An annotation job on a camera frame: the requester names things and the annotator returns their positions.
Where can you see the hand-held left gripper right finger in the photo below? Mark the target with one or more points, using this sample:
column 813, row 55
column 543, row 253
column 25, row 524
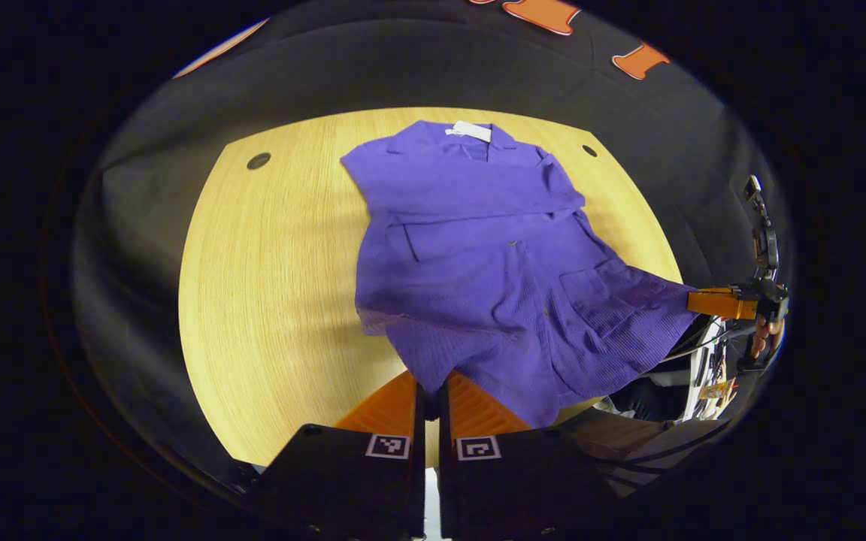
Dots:
column 443, row 421

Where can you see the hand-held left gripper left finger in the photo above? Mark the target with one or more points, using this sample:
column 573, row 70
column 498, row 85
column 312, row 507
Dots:
column 418, row 421

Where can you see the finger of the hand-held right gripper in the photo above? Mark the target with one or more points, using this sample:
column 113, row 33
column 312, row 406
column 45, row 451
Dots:
column 719, row 304

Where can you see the purple button shirt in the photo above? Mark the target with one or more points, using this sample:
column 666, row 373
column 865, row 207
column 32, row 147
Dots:
column 478, row 270

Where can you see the person's grey trousers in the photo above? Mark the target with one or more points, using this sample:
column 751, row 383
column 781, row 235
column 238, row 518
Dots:
column 651, row 443

